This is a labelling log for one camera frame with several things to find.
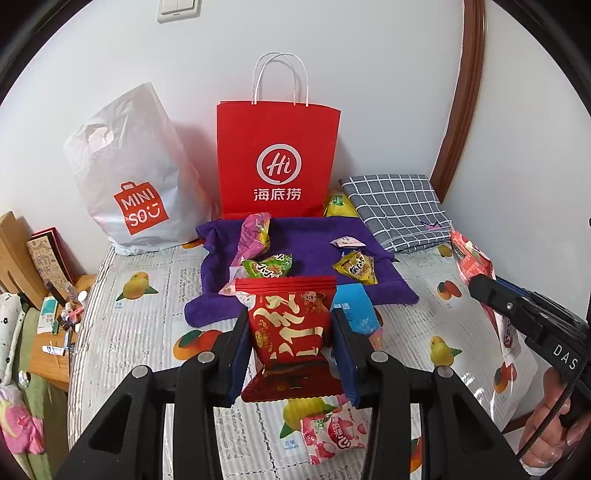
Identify white green tube box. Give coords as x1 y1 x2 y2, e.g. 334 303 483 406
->
37 295 58 333

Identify red paper bag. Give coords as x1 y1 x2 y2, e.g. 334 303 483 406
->
217 52 341 219

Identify pink and yellow snack packet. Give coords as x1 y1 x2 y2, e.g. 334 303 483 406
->
231 212 272 268

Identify purple towel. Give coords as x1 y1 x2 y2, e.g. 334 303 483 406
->
185 215 420 328

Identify white light switch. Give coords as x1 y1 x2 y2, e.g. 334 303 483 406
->
156 0 203 24

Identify grey checked pillow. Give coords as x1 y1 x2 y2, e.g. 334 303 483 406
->
341 174 452 253

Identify wooden door frame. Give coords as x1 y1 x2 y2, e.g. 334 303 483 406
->
431 0 485 204

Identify patterned brown box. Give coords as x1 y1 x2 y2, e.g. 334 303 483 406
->
25 228 75 301

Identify red gold snack packet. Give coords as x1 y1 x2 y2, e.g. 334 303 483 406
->
235 276 349 402

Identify yellow green snack packet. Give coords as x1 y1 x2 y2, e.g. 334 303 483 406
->
323 190 358 219

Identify pink lychee snack packet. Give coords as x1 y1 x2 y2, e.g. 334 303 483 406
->
300 397 370 466

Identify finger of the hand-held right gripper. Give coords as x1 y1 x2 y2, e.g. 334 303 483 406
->
468 274 532 324

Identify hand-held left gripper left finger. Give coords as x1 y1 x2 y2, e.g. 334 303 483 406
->
53 307 252 480

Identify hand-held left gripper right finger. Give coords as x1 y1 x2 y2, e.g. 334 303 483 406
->
332 308 529 480

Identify wooden nightstand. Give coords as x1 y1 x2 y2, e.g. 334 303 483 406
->
28 274 98 393

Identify white dotted cloth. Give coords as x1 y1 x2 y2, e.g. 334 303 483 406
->
0 291 26 384

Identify white plastic bag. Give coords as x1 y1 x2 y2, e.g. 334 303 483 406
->
63 82 213 256

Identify pink star cloth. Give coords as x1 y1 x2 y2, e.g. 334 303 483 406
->
0 385 47 455

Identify fruit print bed sheet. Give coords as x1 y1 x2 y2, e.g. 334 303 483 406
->
67 231 541 480

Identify red and white snack packet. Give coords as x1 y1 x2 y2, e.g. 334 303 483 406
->
450 228 518 352

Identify green cloth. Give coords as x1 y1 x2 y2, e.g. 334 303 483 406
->
9 307 70 480

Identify blue snack box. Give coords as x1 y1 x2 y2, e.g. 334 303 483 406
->
331 284 384 349

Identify person's right hand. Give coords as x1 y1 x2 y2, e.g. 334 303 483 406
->
519 364 587 469

